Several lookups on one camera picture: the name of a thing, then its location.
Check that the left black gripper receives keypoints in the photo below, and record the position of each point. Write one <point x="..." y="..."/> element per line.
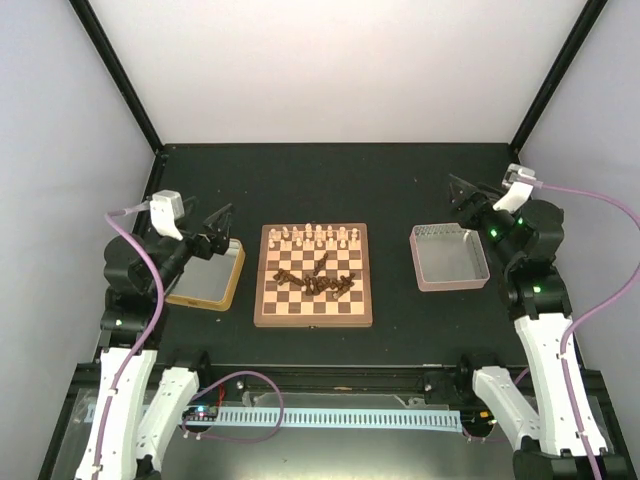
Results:
<point x="217" y="241"/>

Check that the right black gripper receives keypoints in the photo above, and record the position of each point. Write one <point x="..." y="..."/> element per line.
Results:
<point x="472" y="193"/>

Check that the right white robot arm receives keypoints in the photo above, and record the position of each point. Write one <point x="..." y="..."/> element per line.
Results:
<point x="556" y="435"/>

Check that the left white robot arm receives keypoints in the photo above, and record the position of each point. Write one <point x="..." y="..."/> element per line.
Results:
<point x="149" y="254"/>

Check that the row of white chess pieces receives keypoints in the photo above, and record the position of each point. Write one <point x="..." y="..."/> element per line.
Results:
<point x="288" y="237"/>

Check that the wooden chess board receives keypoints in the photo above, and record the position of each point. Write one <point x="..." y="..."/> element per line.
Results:
<point x="274" y="310"/>

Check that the pile of dark chess pieces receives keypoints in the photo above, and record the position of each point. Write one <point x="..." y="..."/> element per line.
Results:
<point x="315" y="274"/>

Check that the small circuit board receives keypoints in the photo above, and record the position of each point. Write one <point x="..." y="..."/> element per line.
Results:
<point x="200" y="413"/>

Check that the gold rimmed metal tray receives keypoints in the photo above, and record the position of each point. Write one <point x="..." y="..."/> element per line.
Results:
<point x="209" y="284"/>

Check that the pink rimmed metal tray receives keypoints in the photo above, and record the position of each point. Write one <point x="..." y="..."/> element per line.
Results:
<point x="448" y="257"/>

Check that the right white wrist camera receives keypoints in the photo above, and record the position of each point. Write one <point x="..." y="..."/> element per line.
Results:
<point x="519" y="183"/>

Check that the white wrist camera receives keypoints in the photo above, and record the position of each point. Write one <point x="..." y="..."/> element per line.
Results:
<point x="166" y="208"/>
<point x="519" y="183"/>

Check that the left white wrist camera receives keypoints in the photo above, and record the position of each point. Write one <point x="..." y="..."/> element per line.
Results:
<point x="166" y="208"/>

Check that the black rail base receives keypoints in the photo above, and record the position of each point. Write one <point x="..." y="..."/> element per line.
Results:
<point x="438" y="384"/>

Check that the light blue cable duct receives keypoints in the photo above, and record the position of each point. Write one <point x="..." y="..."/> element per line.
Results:
<point x="333" y="418"/>

